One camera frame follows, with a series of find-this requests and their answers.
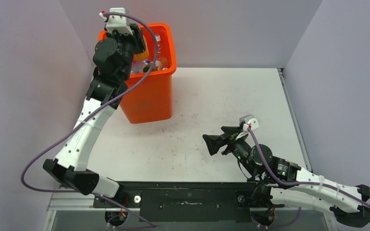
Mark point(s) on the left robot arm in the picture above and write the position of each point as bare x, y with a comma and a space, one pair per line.
113, 59

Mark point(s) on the green cap brown bottle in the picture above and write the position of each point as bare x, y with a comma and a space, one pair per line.
157, 66

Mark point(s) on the orange plastic bin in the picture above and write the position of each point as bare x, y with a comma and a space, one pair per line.
152, 99

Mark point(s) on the small orange juice bottle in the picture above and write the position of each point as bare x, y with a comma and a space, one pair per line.
142, 51

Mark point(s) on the clear bottle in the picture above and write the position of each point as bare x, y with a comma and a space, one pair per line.
161, 57

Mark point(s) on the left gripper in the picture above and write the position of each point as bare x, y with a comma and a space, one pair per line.
135, 39

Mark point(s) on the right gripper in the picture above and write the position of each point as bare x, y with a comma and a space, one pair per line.
214, 142

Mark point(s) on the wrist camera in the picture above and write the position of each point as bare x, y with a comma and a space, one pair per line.
247, 122
116, 23

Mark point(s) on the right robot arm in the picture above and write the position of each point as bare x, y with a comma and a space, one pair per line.
288, 183

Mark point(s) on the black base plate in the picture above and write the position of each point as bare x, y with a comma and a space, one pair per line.
195, 201

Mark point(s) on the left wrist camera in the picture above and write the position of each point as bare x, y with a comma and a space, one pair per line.
116, 23

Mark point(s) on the blue cap pepsi bottle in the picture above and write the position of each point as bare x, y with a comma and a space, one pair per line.
137, 67

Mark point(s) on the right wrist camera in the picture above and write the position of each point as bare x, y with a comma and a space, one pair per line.
247, 122

